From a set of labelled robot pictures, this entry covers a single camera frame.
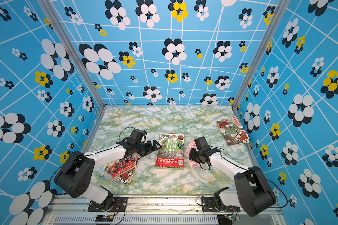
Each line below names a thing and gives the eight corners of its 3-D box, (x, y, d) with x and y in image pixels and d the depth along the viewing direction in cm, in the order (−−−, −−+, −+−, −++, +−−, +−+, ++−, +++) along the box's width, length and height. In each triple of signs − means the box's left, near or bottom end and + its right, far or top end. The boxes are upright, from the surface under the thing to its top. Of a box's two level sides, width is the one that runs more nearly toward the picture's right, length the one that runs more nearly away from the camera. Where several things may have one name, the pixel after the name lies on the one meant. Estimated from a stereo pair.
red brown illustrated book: (227, 145, 98) (229, 144, 96) (215, 121, 112) (216, 119, 110) (249, 141, 100) (250, 139, 98) (234, 118, 114) (235, 116, 112)
